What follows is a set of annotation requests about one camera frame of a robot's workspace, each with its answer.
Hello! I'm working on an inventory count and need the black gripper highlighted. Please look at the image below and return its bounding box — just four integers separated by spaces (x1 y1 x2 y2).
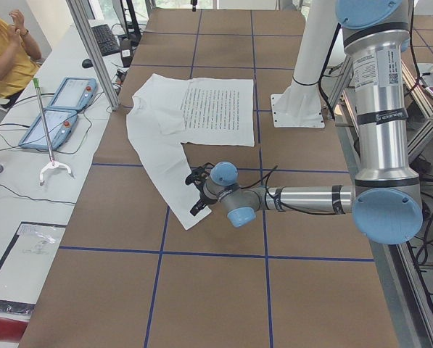
190 186 218 216

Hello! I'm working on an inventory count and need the white long-sleeve printed shirt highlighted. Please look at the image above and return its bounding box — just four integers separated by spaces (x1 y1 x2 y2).
126 74 255 229

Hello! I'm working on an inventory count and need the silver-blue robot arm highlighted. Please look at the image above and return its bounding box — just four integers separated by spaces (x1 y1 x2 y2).
186 1 423 244

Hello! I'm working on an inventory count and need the brown paper table cover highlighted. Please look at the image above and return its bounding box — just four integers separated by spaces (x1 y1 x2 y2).
21 9 399 347

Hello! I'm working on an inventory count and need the reacher grabber tool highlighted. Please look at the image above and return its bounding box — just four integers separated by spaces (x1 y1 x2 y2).
33 78 75 186

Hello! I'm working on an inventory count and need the lower blue teach pendant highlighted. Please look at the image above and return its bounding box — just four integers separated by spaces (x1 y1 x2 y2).
18 108 78 150

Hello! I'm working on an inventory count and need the blue teach pendant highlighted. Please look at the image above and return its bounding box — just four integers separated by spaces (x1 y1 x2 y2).
48 77 98 112
18 108 78 150

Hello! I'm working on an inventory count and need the upper blue teach pendant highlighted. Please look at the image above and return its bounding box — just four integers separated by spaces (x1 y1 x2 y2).
48 77 98 112

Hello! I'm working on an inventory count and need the black computer mouse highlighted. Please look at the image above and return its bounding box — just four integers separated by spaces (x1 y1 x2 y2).
81 59 93 69

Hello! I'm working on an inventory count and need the black keyboard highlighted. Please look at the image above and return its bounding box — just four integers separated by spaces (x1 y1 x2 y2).
91 24 120 57

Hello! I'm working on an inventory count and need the clear plastic document sleeve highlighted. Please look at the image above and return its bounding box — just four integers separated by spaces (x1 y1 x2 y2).
0 222 66 305

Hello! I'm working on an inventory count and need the person in yellow shirt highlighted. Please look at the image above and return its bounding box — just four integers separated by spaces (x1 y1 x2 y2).
0 9 42 100

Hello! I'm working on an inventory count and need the white camera pole with base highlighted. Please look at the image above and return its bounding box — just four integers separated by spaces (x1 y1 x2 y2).
271 0 338 128

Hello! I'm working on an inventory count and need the aluminium frame post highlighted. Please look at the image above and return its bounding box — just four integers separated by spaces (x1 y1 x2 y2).
66 0 120 111

